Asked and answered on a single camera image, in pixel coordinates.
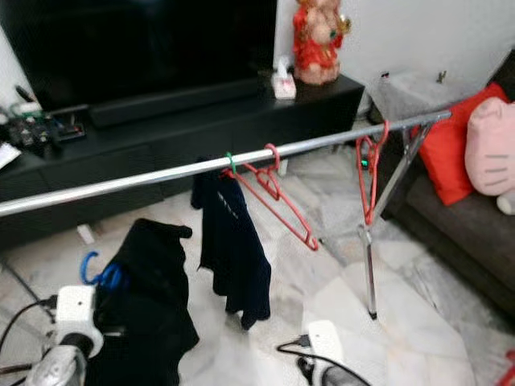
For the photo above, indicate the red laughing buddha statue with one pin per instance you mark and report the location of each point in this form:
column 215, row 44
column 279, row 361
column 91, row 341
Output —
column 319, row 42

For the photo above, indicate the grey cloth covered box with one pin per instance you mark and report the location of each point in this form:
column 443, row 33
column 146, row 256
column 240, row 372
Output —
column 410, row 95

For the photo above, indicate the black soundbar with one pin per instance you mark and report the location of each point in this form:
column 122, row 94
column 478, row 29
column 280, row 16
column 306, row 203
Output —
column 177, row 100

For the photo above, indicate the white pink tissue pack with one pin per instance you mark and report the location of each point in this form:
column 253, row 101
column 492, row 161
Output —
column 284, row 84

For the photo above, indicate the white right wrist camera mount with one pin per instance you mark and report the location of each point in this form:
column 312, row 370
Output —
column 326, row 342

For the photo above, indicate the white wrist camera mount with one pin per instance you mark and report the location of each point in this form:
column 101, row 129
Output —
column 77, row 315
column 326, row 342

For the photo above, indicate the black green gadget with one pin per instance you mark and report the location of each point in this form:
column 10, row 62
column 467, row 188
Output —
column 30, row 125

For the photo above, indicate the pink cat face pillow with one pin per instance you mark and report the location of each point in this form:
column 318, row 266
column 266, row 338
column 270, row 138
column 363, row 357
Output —
column 492, row 149

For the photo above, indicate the silver metal clothes rack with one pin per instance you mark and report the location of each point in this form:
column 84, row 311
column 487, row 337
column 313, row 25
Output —
column 129, row 181

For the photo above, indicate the black low tv cabinet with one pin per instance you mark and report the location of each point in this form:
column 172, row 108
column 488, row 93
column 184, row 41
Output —
column 185, row 145

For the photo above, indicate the green hook clothes hanger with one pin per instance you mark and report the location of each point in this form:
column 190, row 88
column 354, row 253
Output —
column 231, row 163

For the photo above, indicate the white paper stack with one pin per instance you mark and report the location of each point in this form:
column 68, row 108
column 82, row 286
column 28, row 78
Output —
column 8, row 154

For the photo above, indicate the black garment with green print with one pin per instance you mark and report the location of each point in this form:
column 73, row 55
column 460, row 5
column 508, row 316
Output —
column 145, row 322

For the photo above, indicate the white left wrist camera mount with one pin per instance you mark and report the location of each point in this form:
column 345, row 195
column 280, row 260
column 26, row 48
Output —
column 77, row 315

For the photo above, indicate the navy blue t-shirt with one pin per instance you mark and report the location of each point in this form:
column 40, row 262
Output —
column 233, row 249

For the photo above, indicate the black flat screen television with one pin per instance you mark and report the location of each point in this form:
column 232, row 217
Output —
column 137, row 44

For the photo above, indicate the dark brown fabric sofa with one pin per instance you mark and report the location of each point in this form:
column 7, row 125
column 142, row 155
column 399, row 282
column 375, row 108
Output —
column 451, row 241

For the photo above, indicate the red plastic stool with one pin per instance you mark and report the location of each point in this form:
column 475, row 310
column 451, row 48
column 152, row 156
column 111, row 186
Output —
column 508, row 370

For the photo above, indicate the blue plastic clothes hanger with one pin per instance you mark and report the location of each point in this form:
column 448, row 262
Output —
column 86, row 267

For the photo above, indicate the red square cushion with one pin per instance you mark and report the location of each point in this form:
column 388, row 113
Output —
column 447, row 153

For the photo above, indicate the grey totoro plush toy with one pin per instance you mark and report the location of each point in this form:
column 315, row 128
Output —
column 507, row 203

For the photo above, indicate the red plastic clothes hanger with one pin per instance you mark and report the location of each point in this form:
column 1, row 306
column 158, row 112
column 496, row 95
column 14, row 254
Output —
column 290, row 211
column 370, row 205

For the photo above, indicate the small black circuit board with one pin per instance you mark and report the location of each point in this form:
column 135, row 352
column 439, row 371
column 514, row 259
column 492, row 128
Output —
column 67, row 130

